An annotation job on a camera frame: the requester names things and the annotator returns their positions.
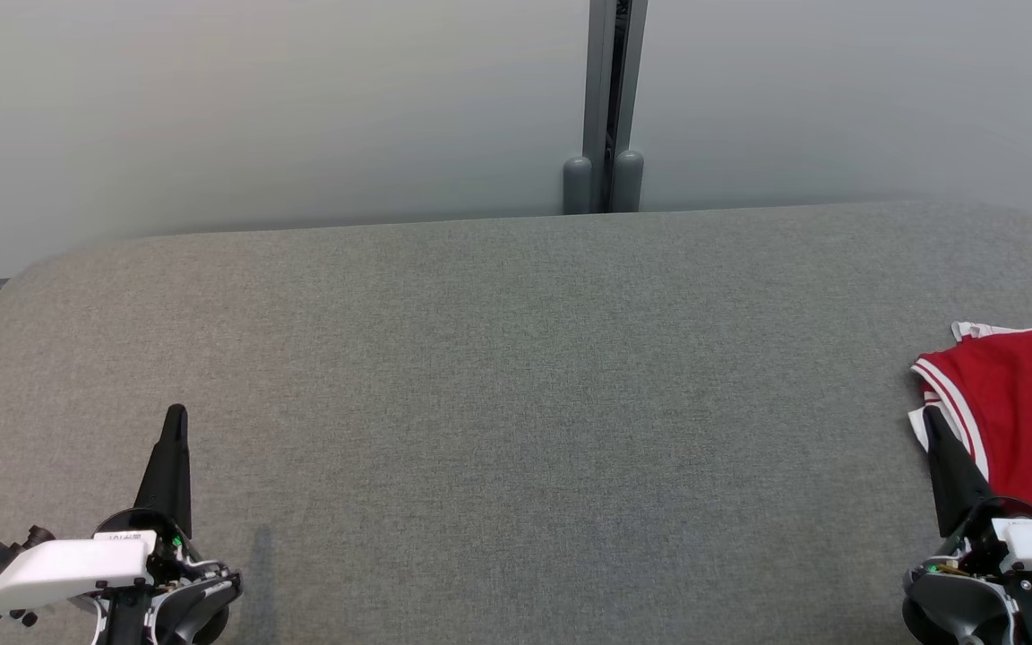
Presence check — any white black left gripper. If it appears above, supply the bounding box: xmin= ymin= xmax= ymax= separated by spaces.
xmin=0 ymin=404 xmax=241 ymax=619

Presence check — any grey cylindrical post bumper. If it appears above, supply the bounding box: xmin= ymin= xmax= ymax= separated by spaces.
xmin=613 ymin=150 xmax=645 ymax=214
xmin=563 ymin=157 xmax=593 ymax=216

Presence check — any grey metal wall post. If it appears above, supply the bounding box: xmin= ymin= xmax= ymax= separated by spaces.
xmin=581 ymin=0 xmax=649 ymax=214

